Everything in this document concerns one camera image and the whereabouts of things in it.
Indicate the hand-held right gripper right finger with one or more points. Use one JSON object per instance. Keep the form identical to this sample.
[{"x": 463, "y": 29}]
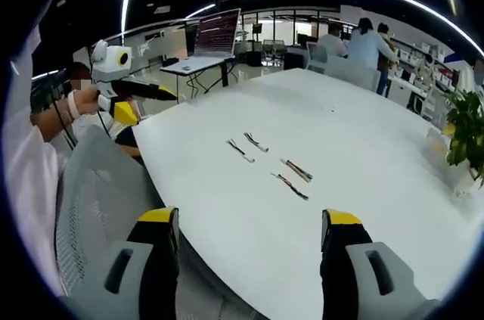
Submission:
[{"x": 348, "y": 259}]

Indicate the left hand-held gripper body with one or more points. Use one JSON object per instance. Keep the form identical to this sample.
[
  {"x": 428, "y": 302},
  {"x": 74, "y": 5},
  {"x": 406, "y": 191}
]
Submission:
[{"x": 111, "y": 61}]

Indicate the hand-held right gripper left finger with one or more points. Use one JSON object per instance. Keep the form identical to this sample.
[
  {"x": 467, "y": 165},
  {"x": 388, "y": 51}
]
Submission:
[{"x": 151, "y": 259}]

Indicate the person's left hand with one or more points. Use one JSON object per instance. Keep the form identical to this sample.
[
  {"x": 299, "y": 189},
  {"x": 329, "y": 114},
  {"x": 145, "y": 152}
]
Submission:
[{"x": 84, "y": 102}]

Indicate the white folding table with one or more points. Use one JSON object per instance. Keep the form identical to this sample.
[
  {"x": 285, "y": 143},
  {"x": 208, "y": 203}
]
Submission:
[{"x": 193, "y": 64}]

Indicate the grey mesh office chair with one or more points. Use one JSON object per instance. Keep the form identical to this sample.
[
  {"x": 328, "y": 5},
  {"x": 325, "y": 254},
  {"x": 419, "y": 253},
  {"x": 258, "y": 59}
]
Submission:
[{"x": 102, "y": 191}]

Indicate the open laptop with text screen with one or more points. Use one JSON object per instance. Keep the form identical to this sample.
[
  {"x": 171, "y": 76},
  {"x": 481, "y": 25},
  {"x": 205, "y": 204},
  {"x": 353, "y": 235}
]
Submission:
[{"x": 217, "y": 32}]

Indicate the black box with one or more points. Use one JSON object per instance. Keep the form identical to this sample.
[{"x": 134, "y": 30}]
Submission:
[{"x": 253, "y": 59}]

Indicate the person's white sleeve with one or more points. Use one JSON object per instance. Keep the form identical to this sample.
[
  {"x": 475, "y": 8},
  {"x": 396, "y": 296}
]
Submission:
[{"x": 26, "y": 168}]

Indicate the white office chair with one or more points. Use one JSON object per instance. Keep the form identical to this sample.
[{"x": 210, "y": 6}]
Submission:
[{"x": 317, "y": 56}]

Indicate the green potted plant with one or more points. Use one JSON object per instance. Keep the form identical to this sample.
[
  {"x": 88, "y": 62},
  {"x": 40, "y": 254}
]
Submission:
[{"x": 467, "y": 127}]

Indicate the white storage shelf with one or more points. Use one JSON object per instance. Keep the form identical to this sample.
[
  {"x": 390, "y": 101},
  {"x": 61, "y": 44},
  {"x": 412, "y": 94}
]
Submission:
[{"x": 419, "y": 66}]

